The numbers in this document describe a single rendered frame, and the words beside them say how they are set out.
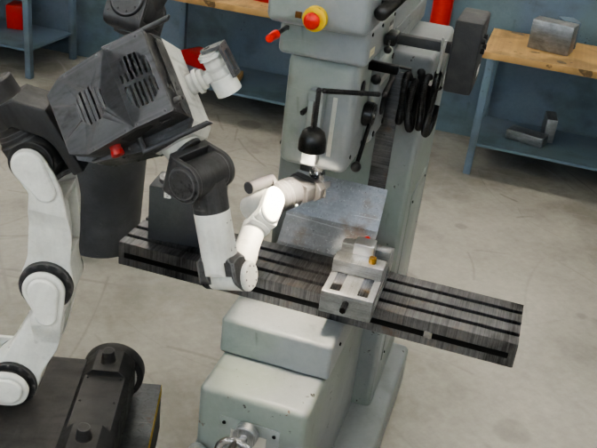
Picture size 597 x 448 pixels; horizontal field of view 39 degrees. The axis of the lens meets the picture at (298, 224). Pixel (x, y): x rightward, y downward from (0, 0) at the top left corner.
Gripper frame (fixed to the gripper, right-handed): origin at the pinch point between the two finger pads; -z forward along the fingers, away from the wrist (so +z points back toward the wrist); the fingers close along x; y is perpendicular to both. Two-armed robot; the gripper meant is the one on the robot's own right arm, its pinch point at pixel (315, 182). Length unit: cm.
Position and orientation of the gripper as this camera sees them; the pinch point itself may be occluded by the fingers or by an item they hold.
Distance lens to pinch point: 244.6
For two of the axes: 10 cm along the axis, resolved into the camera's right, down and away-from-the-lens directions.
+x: -7.6, -3.7, 5.4
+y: -1.2, 8.9, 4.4
